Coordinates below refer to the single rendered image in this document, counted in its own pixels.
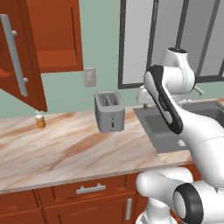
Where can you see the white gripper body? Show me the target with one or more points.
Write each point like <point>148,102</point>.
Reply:
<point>144,96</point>

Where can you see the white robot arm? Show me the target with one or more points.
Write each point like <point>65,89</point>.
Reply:
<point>204,137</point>

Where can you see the grey sink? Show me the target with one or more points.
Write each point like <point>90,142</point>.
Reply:
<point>154,128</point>

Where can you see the grey toaster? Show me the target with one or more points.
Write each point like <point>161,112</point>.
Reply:
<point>110,116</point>

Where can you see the dark-framed window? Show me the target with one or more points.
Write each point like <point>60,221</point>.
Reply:
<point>137,43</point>

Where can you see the pale grey tap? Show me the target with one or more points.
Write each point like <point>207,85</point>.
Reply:
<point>199,91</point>

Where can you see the red-brown drawer front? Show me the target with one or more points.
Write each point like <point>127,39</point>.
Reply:
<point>17,202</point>
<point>116,182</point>

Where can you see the red-brown base cupboard door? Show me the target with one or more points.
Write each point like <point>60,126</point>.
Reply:
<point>93,211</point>
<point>196,170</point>
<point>20,218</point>

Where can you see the orange bottle with white cap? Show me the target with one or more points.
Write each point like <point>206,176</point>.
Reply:
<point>40,121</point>

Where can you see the grey wall socket plate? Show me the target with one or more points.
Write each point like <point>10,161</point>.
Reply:
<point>89,77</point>

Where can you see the red-brown wall cupboard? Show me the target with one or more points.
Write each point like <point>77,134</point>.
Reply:
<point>58,32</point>

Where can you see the red-brown wall cupboard door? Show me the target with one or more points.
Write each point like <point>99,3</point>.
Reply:
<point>32,67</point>

